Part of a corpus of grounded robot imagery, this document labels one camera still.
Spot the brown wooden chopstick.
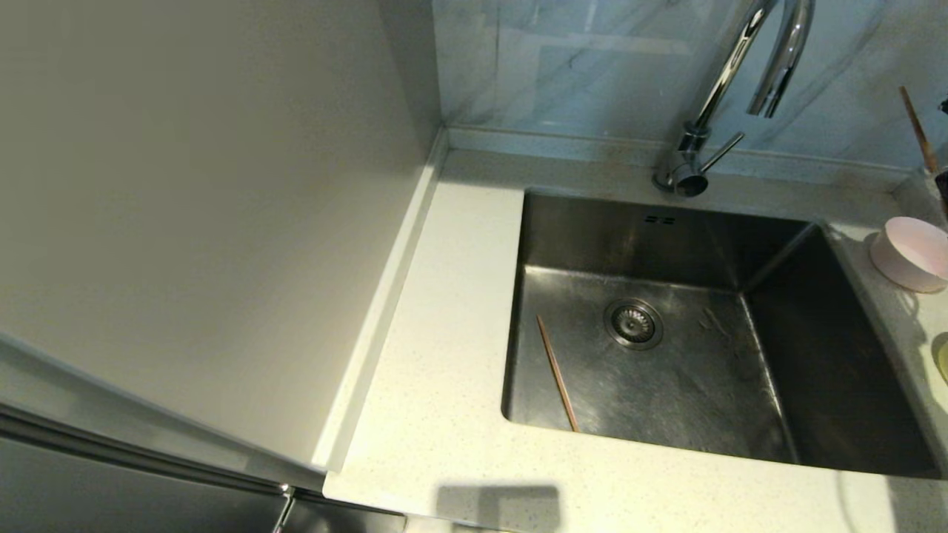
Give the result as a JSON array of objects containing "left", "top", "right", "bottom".
[
  {"left": 535, "top": 313, "right": 581, "bottom": 434},
  {"left": 899, "top": 86, "right": 939, "bottom": 175}
]

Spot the pink plastic bowl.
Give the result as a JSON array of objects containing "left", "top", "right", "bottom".
[{"left": 869, "top": 216, "right": 948, "bottom": 294}]

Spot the chrome faucet lever rod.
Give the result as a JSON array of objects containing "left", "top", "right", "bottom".
[{"left": 700, "top": 132, "right": 745, "bottom": 172}]

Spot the stainless steel sink basin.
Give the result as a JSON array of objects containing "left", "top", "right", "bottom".
[{"left": 501, "top": 189, "right": 945, "bottom": 478}]

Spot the chrome gooseneck faucet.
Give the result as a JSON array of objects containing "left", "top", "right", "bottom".
[{"left": 652, "top": 0, "right": 817, "bottom": 198}]

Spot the round metal drain strainer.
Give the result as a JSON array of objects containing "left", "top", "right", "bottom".
[{"left": 604, "top": 298, "right": 665, "bottom": 350}]

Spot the under-counter cabinet front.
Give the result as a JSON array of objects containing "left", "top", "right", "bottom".
[{"left": 285, "top": 495, "right": 407, "bottom": 533}]

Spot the tall cabinet unit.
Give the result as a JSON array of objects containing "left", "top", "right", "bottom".
[{"left": 0, "top": 0, "right": 445, "bottom": 533}]

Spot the metal cabinet handle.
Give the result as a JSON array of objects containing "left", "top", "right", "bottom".
[{"left": 270, "top": 485, "right": 297, "bottom": 533}]

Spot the silver cabinet rail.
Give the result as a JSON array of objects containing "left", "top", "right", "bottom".
[{"left": 0, "top": 403, "right": 327, "bottom": 498}]

